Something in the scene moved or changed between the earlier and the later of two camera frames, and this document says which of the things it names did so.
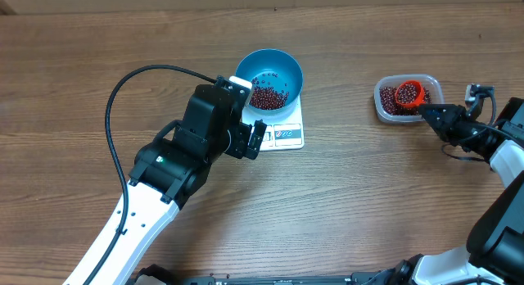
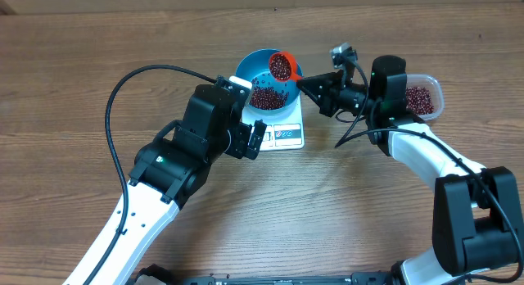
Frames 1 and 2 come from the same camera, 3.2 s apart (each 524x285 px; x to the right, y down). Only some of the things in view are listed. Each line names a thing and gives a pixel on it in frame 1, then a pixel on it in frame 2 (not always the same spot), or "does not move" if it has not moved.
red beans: (407, 92) → (280, 67)
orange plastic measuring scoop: (419, 99) → (295, 74)
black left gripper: (241, 136) does not move
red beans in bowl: (266, 97) does not move
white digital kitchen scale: (284, 131) does not move
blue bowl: (276, 78) does not move
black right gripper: (453, 121) → (330, 95)
